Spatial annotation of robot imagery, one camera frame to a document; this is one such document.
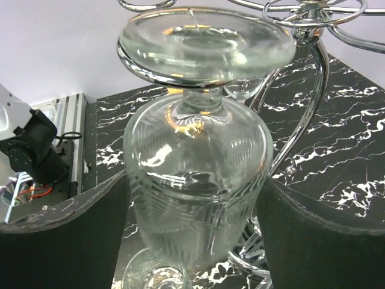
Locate chrome wine glass rack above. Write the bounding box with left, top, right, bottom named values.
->
left=117, top=0, right=385, bottom=289

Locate ribbed glass front centre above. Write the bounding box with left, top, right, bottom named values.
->
left=122, top=248, right=192, bottom=289

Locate clear wine glass centre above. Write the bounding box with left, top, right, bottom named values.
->
left=224, top=76, right=264, bottom=102

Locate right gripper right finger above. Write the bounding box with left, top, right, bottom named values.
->
left=256, top=178, right=384, bottom=289

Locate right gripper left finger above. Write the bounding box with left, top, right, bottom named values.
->
left=1, top=170, right=130, bottom=288

